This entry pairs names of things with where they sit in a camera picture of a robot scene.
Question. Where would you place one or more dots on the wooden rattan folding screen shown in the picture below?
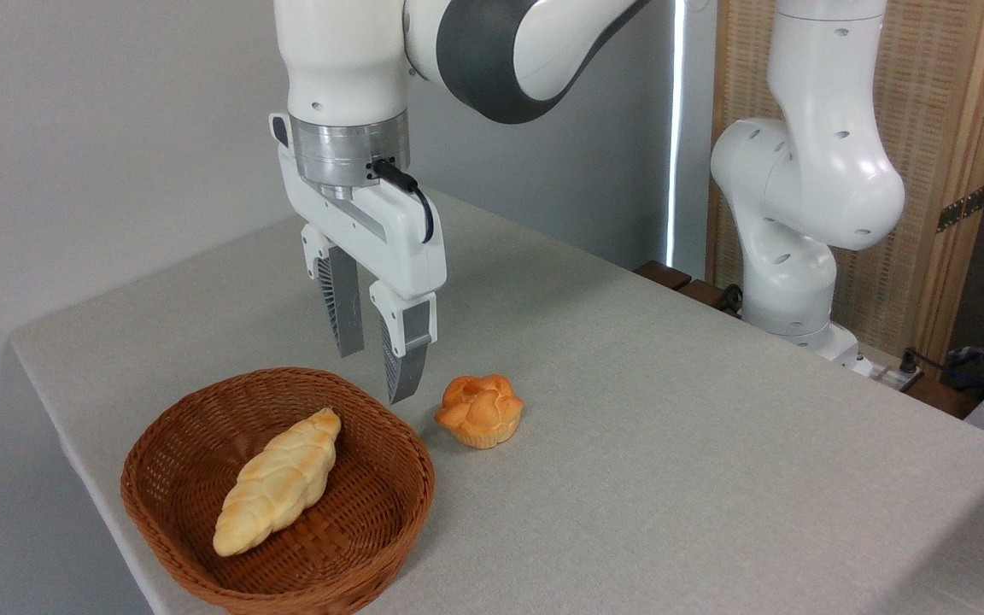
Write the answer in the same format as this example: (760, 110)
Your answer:
(936, 102)

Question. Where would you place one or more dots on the brown wicker basket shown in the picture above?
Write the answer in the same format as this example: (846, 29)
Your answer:
(355, 530)

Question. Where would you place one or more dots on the long braided bread loaf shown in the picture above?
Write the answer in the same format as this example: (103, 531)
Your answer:
(278, 483)

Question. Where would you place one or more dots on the metal screen hinge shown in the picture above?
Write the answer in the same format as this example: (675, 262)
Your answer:
(962, 208)

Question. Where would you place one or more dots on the white power strip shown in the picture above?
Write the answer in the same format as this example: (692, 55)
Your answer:
(885, 376)

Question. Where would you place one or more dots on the dark wooden block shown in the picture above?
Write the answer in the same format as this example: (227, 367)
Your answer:
(663, 275)
(701, 293)

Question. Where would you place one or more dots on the black power plug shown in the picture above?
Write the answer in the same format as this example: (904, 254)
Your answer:
(909, 360)

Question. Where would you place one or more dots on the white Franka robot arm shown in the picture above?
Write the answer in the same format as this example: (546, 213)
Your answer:
(347, 60)

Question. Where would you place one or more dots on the orange flower-shaped bun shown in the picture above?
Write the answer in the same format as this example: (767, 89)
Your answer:
(479, 412)

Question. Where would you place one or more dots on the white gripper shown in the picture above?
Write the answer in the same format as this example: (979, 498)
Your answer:
(398, 248)

